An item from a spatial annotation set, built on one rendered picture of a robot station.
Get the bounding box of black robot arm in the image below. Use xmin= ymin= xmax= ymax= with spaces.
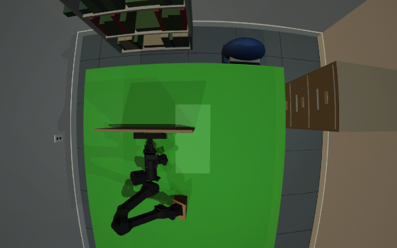
xmin=111 ymin=154 xmax=183 ymax=236

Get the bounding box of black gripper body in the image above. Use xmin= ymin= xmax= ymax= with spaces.
xmin=143 ymin=150 xmax=159 ymax=170

